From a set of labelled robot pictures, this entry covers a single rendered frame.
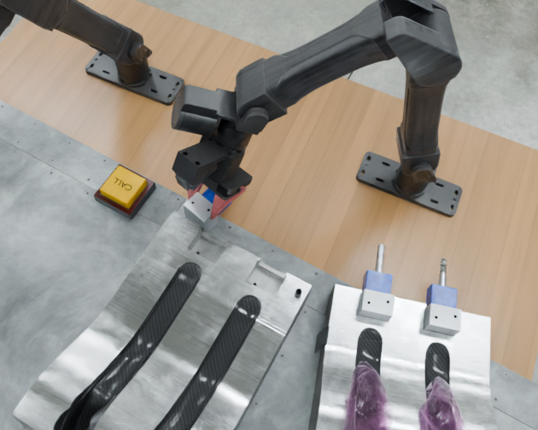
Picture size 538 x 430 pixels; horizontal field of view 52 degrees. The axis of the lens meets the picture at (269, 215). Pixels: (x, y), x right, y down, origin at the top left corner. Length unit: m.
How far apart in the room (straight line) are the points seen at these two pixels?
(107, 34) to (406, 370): 0.75
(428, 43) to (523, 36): 2.05
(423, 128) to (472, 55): 1.68
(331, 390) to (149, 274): 0.33
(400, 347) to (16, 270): 0.65
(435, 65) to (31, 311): 0.73
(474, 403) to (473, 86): 1.73
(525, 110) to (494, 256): 1.44
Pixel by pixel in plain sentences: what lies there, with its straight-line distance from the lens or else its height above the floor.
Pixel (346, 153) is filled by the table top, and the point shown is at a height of 0.80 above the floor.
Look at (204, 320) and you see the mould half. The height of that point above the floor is 0.89.
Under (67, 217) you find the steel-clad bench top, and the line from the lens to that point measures 1.06.
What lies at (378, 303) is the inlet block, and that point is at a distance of 0.90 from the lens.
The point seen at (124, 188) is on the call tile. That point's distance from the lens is 1.02.
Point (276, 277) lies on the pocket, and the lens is 0.90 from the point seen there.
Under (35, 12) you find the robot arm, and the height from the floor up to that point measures 1.15.
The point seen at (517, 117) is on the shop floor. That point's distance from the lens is 2.44.
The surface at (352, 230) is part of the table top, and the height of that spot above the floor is 0.80.
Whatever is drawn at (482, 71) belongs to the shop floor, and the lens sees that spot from 2.53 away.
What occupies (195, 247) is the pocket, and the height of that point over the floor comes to 0.86.
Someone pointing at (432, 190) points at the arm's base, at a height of 0.81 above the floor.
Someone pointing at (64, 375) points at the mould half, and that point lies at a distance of 0.82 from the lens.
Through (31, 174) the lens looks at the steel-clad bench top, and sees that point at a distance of 1.12.
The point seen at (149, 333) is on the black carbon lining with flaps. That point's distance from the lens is 0.87.
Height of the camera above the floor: 1.71
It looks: 63 degrees down
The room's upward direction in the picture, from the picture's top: 9 degrees clockwise
